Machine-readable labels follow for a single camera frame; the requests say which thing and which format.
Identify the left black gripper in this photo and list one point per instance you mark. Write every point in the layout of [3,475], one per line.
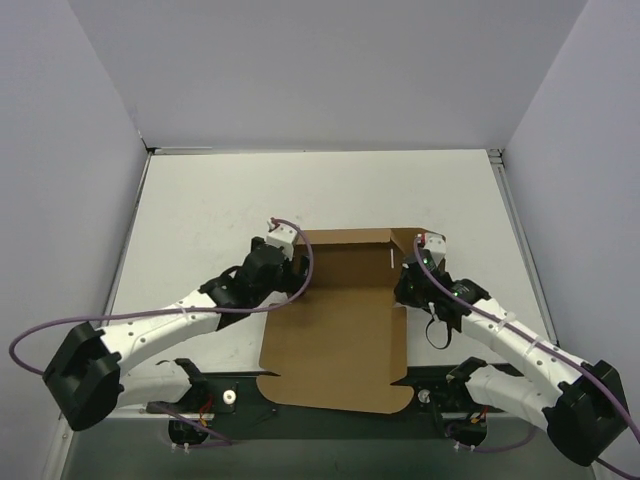
[298,276]

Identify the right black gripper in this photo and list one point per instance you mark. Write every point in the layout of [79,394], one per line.
[405,287]

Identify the brown cardboard box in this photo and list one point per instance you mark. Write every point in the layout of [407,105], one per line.
[343,344]

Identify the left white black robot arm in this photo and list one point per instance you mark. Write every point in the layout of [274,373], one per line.
[91,373]

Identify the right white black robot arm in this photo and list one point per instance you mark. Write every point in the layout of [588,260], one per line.
[582,407]

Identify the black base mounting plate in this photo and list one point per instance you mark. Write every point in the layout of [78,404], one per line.
[198,431]

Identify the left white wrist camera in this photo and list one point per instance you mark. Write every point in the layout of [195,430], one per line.
[282,236]

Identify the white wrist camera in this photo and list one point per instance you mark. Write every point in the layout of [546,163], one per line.
[436,244]
[282,236]

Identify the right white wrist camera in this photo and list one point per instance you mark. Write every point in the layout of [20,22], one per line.
[436,244]

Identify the right aluminium side rail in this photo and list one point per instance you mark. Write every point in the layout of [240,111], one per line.
[495,157]

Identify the aluminium side rail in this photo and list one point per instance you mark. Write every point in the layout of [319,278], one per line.
[495,157]
[112,293]

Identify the left aluminium side rail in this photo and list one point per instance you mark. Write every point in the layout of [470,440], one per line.
[112,293]

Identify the aluminium front frame rail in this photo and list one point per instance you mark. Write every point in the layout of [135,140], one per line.
[83,414]

